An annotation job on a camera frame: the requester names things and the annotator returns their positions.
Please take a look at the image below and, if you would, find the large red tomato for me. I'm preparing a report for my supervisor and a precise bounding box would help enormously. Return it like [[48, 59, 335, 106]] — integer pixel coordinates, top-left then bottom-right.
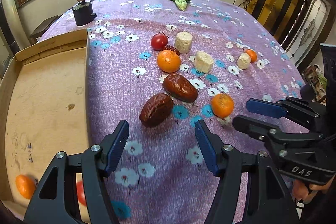
[[76, 181, 87, 206]]

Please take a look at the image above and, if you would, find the orange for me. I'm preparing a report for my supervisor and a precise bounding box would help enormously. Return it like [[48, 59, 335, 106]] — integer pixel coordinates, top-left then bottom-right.
[[157, 50, 181, 73], [245, 49, 257, 63], [15, 174, 36, 200], [211, 94, 234, 118]]

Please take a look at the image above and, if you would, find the white corn piece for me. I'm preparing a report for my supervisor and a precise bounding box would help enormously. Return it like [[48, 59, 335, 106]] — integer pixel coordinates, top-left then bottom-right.
[[237, 52, 251, 70], [194, 51, 214, 74], [174, 32, 193, 54]]

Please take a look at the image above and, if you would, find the white corn piece back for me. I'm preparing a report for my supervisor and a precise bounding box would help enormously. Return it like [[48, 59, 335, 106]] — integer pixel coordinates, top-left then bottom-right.
[[174, 32, 193, 54]]

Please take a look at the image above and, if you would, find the small dark red date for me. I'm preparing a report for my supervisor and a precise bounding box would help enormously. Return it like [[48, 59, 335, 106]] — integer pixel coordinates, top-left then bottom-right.
[[163, 44, 180, 56]]

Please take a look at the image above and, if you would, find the red tomato with stem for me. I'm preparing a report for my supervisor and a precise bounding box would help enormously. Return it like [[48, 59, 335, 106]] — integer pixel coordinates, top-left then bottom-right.
[[151, 32, 169, 51]]

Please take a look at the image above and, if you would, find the person's right hand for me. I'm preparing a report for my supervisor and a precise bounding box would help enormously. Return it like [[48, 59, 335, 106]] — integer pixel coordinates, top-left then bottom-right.
[[292, 176, 334, 203]]

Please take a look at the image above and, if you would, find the cardboard tray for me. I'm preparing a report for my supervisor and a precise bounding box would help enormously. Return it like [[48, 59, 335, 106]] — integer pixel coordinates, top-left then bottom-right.
[[1, 30, 89, 219]]

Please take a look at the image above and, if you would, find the floral purple tablecloth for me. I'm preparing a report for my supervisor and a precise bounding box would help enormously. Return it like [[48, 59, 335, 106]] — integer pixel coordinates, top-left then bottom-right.
[[39, 0, 310, 224]]

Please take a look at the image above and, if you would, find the dark wooden stool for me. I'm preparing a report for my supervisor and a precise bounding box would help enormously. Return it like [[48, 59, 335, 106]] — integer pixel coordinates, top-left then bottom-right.
[[29, 15, 59, 45]]

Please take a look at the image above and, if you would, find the black grinder with wooden knob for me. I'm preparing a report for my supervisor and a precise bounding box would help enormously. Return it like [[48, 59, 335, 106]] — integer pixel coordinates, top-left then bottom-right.
[[72, 0, 97, 26]]

